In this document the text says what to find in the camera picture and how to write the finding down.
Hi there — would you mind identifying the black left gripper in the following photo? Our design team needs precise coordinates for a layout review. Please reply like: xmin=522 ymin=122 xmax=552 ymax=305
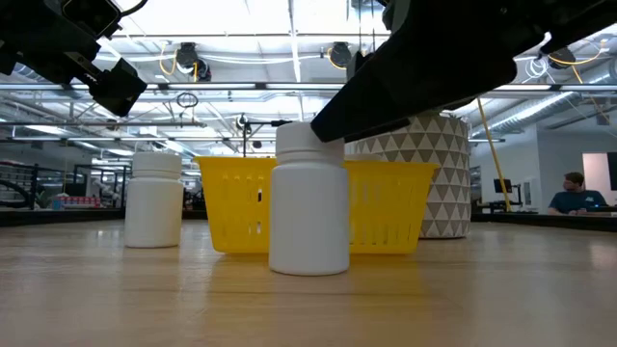
xmin=0 ymin=18 xmax=148 ymax=119

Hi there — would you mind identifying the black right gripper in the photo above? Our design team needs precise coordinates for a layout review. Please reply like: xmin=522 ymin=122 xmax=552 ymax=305
xmin=310 ymin=0 xmax=617 ymax=144

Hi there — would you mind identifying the white pill bottle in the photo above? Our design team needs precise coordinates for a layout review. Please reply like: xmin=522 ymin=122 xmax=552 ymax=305
xmin=268 ymin=120 xmax=351 ymax=277
xmin=123 ymin=151 xmax=185 ymax=250

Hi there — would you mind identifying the yellow plastic basket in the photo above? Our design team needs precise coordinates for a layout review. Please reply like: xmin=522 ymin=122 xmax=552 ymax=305
xmin=194 ymin=155 xmax=441 ymax=255

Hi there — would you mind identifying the succulent in patterned pot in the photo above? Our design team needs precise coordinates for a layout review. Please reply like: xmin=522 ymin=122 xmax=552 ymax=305
xmin=344 ymin=108 xmax=472 ymax=240

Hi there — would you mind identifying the black computer monitor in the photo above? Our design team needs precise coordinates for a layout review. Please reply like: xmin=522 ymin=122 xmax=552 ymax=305
xmin=493 ymin=177 xmax=516 ymax=196

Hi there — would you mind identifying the person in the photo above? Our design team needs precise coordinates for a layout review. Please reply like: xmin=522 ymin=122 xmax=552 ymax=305
xmin=547 ymin=171 xmax=609 ymax=216

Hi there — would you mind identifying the black ceiling cable reel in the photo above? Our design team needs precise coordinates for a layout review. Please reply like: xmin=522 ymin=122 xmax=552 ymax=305
xmin=548 ymin=46 xmax=577 ymax=69
xmin=329 ymin=41 xmax=354 ymax=69
xmin=174 ymin=41 xmax=213 ymax=83

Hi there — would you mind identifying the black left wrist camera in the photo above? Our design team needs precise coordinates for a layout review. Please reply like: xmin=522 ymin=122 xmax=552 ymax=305
xmin=60 ymin=0 xmax=124 ymax=40

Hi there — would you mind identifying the black camera gantry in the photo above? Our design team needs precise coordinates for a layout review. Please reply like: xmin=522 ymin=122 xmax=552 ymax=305
xmin=234 ymin=113 xmax=295 ymax=158

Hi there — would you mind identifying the yellow hanging cable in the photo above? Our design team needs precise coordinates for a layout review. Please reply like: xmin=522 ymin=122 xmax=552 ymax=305
xmin=475 ymin=97 xmax=512 ymax=213

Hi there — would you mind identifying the black aluminium table frame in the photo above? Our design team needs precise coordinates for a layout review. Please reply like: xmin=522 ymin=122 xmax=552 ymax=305
xmin=0 ymin=206 xmax=617 ymax=233

